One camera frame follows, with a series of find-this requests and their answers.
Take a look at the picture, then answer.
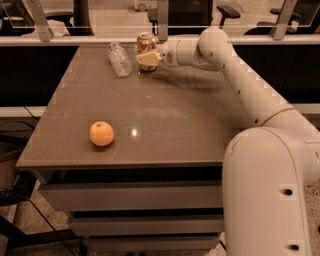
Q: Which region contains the clear plastic water bottle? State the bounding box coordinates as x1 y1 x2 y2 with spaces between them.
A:
108 42 132 78

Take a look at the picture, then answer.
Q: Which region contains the grey drawer cabinet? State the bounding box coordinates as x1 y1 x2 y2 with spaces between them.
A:
18 46 250 252

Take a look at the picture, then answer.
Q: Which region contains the black office chair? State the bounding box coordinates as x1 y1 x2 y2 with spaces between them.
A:
147 0 241 35

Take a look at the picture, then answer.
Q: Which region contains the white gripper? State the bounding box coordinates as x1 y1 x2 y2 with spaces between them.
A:
136 40 180 67

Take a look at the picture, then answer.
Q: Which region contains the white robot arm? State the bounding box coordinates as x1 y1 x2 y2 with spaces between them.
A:
136 27 320 256

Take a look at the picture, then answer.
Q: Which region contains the metal railing post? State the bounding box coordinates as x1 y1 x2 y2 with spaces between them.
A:
157 0 169 42

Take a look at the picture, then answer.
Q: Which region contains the orange soda can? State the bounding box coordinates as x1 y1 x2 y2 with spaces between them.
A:
137 32 156 72

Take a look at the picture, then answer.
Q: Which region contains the orange fruit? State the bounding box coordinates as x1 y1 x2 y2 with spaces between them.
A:
89 121 114 146

